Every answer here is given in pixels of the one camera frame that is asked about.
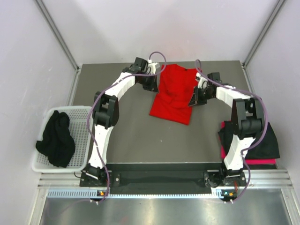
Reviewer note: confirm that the folded pink t shirt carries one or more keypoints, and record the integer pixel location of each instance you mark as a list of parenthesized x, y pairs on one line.
[(252, 161)]

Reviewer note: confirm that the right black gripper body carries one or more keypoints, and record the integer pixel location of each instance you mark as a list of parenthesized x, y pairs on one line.
[(201, 96)]

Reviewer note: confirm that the folded black t shirt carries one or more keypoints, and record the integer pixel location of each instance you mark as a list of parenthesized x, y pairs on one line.
[(267, 149)]

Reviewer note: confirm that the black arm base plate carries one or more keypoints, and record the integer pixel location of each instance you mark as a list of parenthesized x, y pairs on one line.
[(160, 178)]

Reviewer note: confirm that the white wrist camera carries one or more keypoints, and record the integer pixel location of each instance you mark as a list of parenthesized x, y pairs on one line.
[(202, 81), (152, 67)]

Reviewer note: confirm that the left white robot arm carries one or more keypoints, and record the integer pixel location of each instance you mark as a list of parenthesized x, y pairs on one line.
[(105, 112)]

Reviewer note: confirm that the white plastic basket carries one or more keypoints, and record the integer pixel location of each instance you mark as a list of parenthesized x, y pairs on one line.
[(78, 130)]

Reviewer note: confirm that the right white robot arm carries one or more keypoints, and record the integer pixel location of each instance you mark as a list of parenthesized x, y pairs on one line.
[(248, 118)]

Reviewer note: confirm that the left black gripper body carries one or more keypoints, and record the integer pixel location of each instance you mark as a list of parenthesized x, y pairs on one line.
[(147, 80)]

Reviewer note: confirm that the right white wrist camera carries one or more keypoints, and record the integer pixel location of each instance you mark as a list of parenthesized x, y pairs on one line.
[(202, 81)]

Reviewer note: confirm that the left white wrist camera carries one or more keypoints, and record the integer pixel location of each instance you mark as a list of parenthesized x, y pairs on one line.
[(152, 67)]

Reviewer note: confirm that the black t shirt in basket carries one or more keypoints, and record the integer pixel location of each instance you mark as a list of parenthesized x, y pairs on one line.
[(57, 143)]

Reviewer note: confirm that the red t shirt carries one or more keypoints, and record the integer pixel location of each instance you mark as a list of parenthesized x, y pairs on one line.
[(176, 87)]

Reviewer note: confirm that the white slotted cable duct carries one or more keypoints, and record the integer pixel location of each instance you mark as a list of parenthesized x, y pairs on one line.
[(99, 194)]

